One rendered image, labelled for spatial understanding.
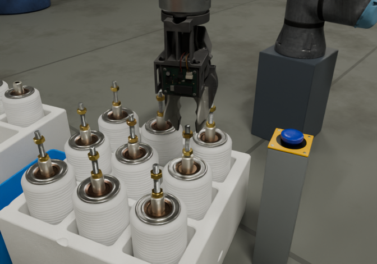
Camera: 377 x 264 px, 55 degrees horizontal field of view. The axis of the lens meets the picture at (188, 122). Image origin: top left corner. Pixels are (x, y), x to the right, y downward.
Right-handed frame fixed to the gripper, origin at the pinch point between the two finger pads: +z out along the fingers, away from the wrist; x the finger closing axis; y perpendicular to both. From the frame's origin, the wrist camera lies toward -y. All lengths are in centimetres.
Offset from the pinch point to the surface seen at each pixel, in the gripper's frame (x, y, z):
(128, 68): -55, -103, 35
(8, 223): -30.8, 14.6, 17.5
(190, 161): 0.7, 1.5, 7.4
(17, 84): -51, -20, 7
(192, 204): 1.9, 5.0, 14.6
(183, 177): 0.0, 3.8, 9.5
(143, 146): -10.4, -4.1, 9.4
